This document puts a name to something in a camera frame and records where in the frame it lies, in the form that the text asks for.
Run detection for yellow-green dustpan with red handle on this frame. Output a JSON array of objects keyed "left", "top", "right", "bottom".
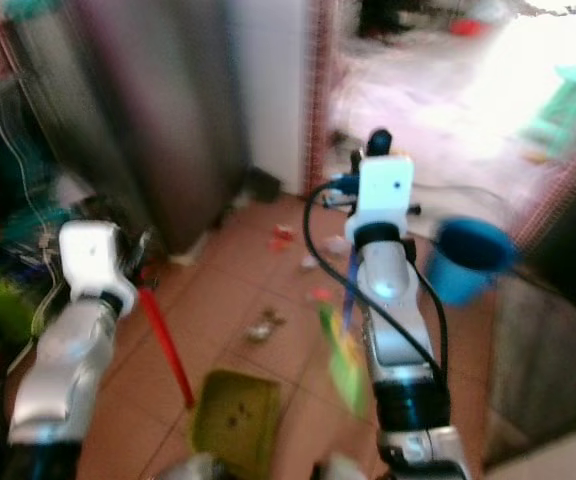
[{"left": 137, "top": 287, "right": 285, "bottom": 480}]

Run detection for blue-handled broom with green bristles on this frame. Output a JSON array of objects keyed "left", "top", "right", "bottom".
[{"left": 315, "top": 248, "right": 371, "bottom": 419}]

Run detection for white litter scrap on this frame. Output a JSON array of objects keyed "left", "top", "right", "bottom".
[{"left": 324, "top": 234, "right": 351, "bottom": 255}]

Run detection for person's dark legs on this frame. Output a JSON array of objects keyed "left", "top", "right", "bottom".
[{"left": 358, "top": 0, "right": 411, "bottom": 41}]

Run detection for crumpled silver litter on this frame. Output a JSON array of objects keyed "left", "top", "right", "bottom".
[{"left": 246, "top": 309, "right": 287, "bottom": 344}]

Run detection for grey metal fridge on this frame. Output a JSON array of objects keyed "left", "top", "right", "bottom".
[{"left": 16, "top": 0, "right": 251, "bottom": 255}]

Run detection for blue plastic bucket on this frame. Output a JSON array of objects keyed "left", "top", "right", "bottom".
[{"left": 425, "top": 216, "right": 521, "bottom": 307}]

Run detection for red and blue litter scrap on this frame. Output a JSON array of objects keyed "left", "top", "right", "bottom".
[{"left": 308, "top": 287, "right": 341, "bottom": 306}]

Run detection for green plastic stool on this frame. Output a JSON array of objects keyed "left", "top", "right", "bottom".
[{"left": 522, "top": 64, "right": 576, "bottom": 163}]

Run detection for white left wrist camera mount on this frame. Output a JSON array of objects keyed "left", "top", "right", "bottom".
[{"left": 58, "top": 220, "right": 138, "bottom": 317}]

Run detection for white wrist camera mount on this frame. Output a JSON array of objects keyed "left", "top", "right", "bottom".
[
  {"left": 58, "top": 220, "right": 138, "bottom": 317},
  {"left": 355, "top": 155, "right": 417, "bottom": 239}
]

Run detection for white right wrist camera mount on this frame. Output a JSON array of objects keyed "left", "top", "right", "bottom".
[{"left": 355, "top": 155, "right": 417, "bottom": 239}]

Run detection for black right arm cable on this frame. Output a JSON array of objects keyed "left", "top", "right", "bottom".
[{"left": 302, "top": 178, "right": 451, "bottom": 386}]

